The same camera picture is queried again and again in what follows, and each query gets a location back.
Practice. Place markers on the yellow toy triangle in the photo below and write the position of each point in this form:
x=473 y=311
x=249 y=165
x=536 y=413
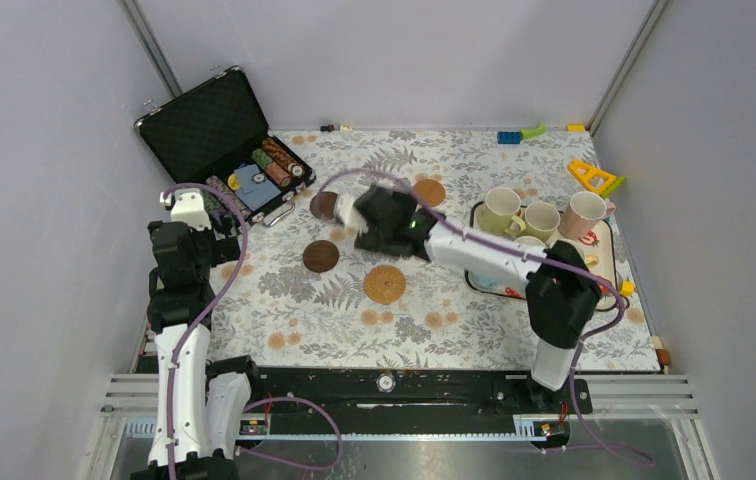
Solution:
x=594 y=179

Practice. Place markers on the pink handled mug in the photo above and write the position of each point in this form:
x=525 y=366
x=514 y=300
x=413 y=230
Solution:
x=530 y=241

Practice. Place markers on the strawberry print tray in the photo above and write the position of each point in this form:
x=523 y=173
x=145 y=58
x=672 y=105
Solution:
x=600 y=241

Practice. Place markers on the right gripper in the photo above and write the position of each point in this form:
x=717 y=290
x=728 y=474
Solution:
x=368 y=239

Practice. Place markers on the light wooden coaster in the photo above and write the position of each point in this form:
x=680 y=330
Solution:
x=432 y=192

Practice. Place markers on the blue toy brick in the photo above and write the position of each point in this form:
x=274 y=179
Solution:
x=509 y=137

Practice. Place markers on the pink ceramic mug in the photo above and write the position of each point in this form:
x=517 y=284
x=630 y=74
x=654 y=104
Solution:
x=584 y=211

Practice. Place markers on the black poker chip case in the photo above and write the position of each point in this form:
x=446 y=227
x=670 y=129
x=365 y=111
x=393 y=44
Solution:
x=217 y=134

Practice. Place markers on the yellow handled mug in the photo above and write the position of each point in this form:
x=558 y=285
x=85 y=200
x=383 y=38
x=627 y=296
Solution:
x=590 y=260

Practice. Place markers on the dark wooden coaster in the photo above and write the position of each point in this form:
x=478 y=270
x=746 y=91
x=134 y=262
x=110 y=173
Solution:
x=322 y=205
x=320 y=256

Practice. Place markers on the blue handled white mug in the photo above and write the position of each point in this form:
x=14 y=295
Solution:
x=484 y=282

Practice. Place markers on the brown object table corner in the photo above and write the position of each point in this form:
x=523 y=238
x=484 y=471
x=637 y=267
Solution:
x=662 y=354

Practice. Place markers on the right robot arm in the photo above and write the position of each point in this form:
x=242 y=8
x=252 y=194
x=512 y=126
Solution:
x=560 y=291

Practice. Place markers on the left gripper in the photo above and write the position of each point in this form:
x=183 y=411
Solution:
x=199 y=225

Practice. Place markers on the floral tablecloth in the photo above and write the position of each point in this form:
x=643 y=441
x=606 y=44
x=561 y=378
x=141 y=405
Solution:
x=280 y=313

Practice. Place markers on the light green ceramic mug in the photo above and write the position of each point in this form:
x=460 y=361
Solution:
x=541 y=220

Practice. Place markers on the woven rattan coaster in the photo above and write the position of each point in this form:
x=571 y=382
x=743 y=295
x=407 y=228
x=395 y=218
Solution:
x=384 y=284

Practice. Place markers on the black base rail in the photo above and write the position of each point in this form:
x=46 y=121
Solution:
x=302 y=402

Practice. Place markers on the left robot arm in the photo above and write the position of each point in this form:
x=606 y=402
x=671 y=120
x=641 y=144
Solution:
x=199 y=403

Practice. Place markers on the green toy block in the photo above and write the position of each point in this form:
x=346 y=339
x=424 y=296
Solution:
x=530 y=133

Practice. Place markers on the yellow cube by tray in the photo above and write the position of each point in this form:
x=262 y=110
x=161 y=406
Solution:
x=627 y=288

